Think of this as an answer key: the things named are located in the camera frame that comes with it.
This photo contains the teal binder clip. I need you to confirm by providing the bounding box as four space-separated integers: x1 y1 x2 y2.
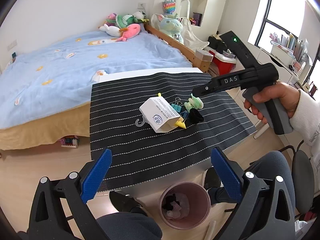
171 97 184 113

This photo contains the yellow plastic hair clip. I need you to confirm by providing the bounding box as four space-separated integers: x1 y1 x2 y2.
156 93 186 133

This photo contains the white printed carton box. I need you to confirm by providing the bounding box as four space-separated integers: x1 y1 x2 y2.
139 96 181 133

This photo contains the black sock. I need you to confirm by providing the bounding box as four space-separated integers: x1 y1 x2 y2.
184 108 204 127

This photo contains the blue binder clip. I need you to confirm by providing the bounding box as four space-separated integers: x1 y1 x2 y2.
180 111 189 119

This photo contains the pink trash bin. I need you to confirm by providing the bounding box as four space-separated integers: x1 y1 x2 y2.
159 182 210 230

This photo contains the person's right hand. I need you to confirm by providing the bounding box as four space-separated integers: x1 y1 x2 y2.
253 82 300 118

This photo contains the red cooler box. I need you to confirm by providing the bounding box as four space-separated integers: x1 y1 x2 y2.
209 50 236 75

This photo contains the white drawer cabinet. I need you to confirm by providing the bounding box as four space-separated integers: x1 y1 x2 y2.
242 49 298 135

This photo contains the white small table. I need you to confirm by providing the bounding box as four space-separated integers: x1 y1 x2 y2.
94 67 226 198

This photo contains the black striped table mat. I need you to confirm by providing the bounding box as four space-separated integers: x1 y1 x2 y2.
89 72 255 192

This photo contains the large teal unicorn plush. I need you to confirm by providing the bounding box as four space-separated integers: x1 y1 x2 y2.
157 15 184 44

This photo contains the pink whale plush toy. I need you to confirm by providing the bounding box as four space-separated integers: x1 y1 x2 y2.
116 23 141 42

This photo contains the green striped plush toy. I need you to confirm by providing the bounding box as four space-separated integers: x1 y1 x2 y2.
116 14 137 29

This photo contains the light blue bed blanket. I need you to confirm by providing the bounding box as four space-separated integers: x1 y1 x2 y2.
1 31 191 129

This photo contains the white seal plush toy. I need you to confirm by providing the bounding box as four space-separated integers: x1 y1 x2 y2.
99 24 123 37

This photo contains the wooden bed frame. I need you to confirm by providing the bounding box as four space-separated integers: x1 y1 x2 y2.
144 24 210 73

